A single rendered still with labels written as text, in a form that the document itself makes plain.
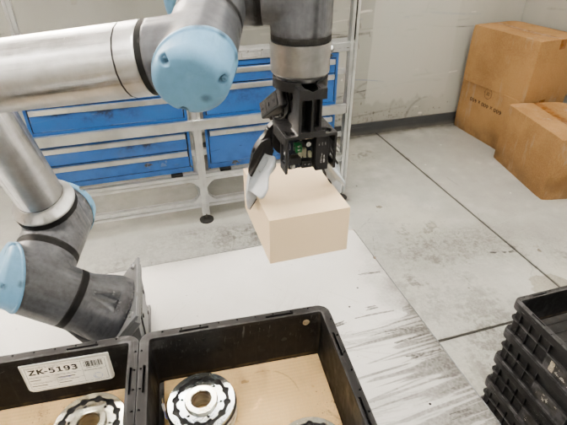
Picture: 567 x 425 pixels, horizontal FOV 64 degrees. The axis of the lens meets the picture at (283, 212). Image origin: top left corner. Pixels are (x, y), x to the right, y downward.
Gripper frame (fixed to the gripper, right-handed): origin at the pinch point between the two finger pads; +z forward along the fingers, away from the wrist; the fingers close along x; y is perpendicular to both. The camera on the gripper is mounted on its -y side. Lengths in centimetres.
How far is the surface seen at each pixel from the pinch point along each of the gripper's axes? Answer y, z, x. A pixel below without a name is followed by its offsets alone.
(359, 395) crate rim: 24.6, 16.6, 1.5
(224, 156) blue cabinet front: -163, 72, 16
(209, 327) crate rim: 6.8, 16.7, -15.6
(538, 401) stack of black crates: 7, 71, 68
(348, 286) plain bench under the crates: -18.2, 39.7, 20.9
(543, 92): -182, 65, 242
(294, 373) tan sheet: 11.6, 26.6, -3.2
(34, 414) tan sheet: 7, 27, -43
